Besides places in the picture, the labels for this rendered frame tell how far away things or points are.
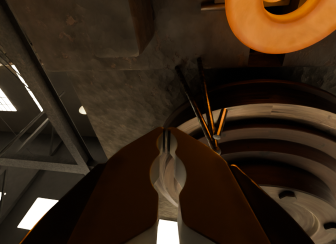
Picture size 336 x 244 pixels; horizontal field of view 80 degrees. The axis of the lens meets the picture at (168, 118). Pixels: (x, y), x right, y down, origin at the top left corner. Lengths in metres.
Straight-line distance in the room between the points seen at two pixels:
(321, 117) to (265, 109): 0.08
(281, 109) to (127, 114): 0.41
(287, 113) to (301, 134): 0.04
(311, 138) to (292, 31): 0.17
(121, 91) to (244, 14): 0.37
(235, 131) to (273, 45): 0.14
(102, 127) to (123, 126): 0.08
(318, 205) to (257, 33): 0.28
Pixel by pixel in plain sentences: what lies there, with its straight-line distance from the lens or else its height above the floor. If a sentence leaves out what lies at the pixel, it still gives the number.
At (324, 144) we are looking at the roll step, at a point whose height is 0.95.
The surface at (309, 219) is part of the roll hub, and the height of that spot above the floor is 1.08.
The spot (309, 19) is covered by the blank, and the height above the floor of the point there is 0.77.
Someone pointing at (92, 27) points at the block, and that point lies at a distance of 0.32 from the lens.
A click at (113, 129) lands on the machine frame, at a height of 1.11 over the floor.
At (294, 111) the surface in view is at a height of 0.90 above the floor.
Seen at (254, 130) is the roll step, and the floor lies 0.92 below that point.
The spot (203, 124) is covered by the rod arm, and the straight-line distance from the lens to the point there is 0.31.
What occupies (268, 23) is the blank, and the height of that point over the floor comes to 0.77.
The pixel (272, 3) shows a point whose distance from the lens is 0.43.
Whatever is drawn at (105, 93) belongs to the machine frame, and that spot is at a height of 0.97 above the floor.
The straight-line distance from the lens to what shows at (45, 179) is 10.43.
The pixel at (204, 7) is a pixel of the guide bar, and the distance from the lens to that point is 0.37.
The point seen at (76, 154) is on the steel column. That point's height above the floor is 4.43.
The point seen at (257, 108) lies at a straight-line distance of 0.35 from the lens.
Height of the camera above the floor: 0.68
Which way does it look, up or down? 40 degrees up
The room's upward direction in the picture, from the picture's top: 172 degrees clockwise
